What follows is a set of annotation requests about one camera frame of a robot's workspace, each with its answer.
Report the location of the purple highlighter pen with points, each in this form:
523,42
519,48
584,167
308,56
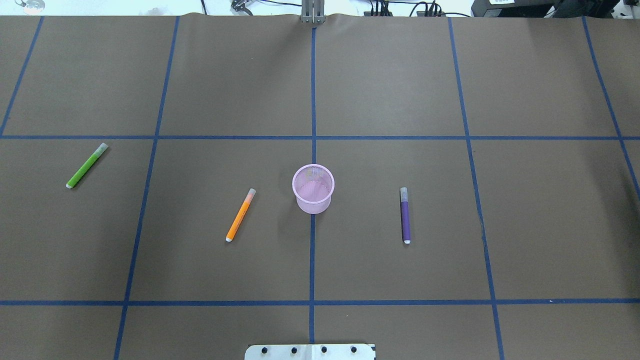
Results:
405,215

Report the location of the orange highlighter pen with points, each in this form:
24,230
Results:
237,221

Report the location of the green highlighter pen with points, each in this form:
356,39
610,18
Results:
86,166

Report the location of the pink mesh pen holder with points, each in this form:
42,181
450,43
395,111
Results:
313,186

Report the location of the aluminium frame post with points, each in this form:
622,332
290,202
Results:
313,11

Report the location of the metal base plate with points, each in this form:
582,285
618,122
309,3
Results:
331,351

